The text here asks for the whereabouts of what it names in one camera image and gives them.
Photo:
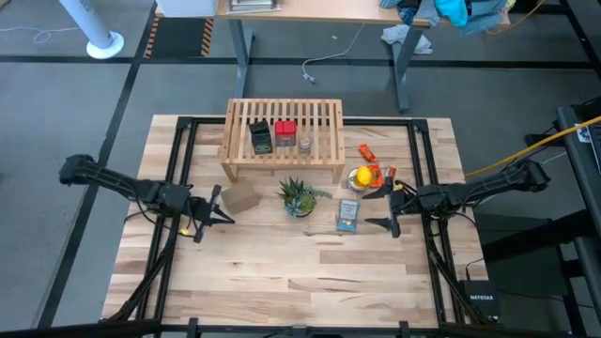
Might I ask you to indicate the white cloth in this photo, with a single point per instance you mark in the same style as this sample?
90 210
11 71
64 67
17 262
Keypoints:
406 37

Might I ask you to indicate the blue denim cloth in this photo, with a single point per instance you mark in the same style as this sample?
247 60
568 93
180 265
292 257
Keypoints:
483 16

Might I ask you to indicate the turquoise cloth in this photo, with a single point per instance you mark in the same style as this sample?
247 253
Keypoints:
453 11

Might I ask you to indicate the wooden slatted shelf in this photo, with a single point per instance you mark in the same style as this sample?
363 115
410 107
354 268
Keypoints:
324 141

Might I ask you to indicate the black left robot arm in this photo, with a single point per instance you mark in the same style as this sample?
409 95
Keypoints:
117 180

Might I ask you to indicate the red-lid smoked paprika tin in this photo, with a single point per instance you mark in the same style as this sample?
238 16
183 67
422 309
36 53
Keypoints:
285 132

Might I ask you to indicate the blue snack packet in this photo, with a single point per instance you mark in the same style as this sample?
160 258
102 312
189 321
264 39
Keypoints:
349 216

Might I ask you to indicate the brown cardboard box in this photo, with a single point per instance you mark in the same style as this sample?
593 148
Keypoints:
240 198

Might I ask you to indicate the yellow lemon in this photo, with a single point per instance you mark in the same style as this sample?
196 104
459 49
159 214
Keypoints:
364 176

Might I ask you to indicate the black hazard-striped mat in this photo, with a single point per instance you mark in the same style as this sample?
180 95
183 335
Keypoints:
180 37

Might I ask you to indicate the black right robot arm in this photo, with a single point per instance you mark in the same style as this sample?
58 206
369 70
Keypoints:
479 188

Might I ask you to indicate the black aluminium rig frame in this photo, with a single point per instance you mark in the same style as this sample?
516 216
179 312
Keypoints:
375 121

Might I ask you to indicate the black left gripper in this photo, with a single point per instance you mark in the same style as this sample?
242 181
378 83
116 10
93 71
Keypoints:
199 211

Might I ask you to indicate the succulents in black pot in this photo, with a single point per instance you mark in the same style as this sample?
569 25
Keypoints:
300 199

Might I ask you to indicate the wooden desk with grey legs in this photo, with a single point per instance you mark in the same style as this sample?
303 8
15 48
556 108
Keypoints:
328 11

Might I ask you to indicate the white printed paper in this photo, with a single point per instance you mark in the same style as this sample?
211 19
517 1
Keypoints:
583 133

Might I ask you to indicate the black Netgear router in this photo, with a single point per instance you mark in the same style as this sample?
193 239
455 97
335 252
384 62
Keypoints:
481 300

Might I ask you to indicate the stack of books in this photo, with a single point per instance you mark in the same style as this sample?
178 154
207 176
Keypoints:
253 5

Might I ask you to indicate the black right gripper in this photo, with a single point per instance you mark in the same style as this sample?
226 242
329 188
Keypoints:
406 204

